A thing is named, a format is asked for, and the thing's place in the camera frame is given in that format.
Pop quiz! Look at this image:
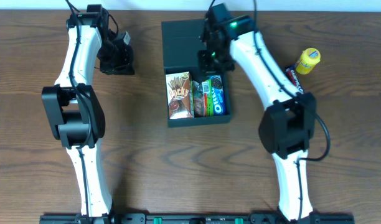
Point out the blue Oreo pack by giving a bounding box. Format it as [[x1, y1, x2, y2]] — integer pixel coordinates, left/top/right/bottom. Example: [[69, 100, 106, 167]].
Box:
[[210, 75, 226, 116]]

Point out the green clear snack bag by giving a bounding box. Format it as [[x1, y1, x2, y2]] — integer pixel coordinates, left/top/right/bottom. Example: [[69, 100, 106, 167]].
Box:
[[192, 80, 214, 117]]

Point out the black gift box with lid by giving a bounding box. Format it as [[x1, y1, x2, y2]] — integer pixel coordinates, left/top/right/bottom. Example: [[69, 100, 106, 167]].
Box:
[[161, 19, 232, 128]]

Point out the brown Pocky box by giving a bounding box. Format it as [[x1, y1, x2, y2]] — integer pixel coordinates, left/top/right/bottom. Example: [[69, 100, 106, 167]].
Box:
[[166, 72, 194, 119]]

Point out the purple Dairy Milk bar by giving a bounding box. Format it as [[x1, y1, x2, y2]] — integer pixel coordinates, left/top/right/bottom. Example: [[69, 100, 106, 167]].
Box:
[[285, 65, 305, 94]]

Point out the yellow candy jar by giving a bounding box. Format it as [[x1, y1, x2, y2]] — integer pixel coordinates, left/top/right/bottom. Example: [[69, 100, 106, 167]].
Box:
[[295, 48, 321, 75]]

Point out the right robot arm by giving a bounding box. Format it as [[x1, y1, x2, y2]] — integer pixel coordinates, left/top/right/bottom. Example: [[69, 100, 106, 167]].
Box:
[[198, 4, 316, 222]]

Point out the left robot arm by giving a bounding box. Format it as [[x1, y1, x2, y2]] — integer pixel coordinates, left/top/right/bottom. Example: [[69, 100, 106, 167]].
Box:
[[42, 3, 135, 223]]

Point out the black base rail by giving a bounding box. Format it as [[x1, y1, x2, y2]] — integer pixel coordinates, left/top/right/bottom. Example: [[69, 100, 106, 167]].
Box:
[[39, 212, 355, 224]]

